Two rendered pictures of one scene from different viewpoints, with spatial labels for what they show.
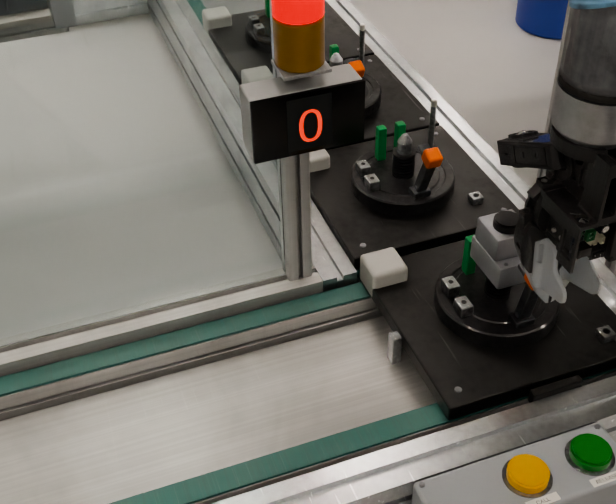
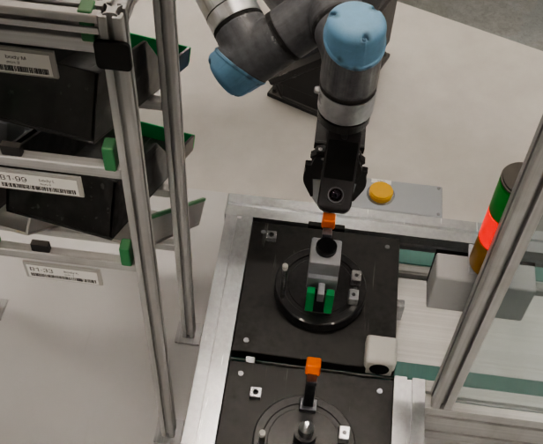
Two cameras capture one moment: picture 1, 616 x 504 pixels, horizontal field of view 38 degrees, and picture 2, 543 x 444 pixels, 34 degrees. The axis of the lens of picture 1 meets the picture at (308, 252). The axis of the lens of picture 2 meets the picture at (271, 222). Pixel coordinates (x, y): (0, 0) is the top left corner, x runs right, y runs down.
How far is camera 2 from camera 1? 1.51 m
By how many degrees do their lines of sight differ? 85
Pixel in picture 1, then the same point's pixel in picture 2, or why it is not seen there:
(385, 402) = (416, 297)
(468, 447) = (400, 220)
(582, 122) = not seen: hidden behind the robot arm
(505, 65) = not seen: outside the picture
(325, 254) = (407, 412)
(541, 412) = (345, 220)
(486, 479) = (402, 202)
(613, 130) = not seen: hidden behind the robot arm
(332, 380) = (442, 328)
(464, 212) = (274, 387)
